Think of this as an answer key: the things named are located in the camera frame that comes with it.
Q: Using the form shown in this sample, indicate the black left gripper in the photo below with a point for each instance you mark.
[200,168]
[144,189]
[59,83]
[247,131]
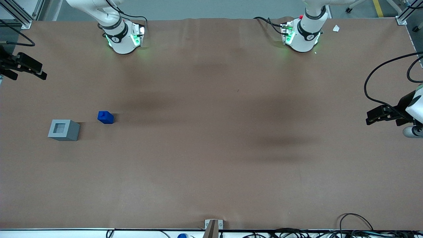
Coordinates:
[402,106]

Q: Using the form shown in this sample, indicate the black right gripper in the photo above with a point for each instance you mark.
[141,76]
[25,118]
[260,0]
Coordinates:
[6,62]

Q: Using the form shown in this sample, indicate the blue plastic block part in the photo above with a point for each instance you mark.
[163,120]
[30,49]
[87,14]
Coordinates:
[105,118]

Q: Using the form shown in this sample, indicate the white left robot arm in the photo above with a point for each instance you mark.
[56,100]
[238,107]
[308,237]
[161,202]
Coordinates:
[302,41]

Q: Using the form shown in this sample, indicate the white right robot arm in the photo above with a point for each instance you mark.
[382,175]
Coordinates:
[120,41]

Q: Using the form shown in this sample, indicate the gray square socket base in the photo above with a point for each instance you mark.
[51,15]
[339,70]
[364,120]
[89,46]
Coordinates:
[67,134]

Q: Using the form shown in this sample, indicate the white chair base legs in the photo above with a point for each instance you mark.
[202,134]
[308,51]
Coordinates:
[355,4]

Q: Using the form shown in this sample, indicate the small black caster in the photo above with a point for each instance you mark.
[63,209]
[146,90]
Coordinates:
[416,28]

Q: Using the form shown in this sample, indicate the brown table cover sheet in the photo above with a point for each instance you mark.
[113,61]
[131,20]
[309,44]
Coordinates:
[211,148]

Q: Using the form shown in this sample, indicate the small blue round object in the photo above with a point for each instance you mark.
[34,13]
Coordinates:
[182,236]

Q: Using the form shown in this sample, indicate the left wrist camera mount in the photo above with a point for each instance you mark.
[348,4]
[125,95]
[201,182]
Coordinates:
[412,131]

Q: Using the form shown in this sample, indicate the aluminium frame post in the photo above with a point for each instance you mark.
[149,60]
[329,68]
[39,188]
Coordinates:
[19,15]
[404,15]

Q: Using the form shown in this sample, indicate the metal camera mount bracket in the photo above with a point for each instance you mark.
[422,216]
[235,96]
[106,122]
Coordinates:
[213,228]

